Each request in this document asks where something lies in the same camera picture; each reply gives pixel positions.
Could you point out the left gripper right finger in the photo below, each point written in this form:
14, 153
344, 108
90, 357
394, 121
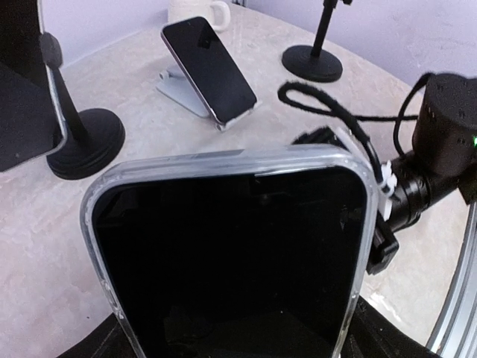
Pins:
371, 335

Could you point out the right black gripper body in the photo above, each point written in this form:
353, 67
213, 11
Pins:
411, 190

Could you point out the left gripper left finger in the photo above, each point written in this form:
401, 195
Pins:
107, 340

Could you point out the black round-base phone stand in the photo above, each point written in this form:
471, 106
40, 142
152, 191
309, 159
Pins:
92, 138

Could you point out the black phone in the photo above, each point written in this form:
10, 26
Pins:
195, 45
29, 124

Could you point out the black tripod stand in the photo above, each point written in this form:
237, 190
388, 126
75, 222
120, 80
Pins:
312, 62

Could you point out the white flat phone stand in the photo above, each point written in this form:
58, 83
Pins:
222, 94

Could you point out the black phone on flat stand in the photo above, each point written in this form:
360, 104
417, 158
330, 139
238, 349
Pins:
195, 45

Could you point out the cream ceramic mug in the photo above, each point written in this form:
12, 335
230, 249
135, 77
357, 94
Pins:
217, 13

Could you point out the front aluminium rail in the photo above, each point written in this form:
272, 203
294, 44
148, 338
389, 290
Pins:
454, 334

